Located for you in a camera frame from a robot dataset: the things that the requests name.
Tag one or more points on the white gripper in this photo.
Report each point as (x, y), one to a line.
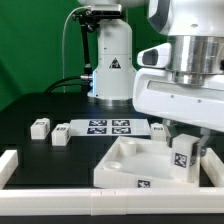
(155, 93)

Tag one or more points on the white square tabletop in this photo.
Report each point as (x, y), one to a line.
(139, 163)

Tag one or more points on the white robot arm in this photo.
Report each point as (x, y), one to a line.
(181, 64)

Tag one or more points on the white U-shaped obstacle fence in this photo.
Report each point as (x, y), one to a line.
(33, 202)

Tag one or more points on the white base tag plate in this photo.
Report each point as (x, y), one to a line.
(109, 127)

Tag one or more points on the black camera stand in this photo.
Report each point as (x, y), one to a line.
(88, 24)

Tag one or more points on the silver camera on stand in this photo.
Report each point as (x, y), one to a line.
(106, 10)

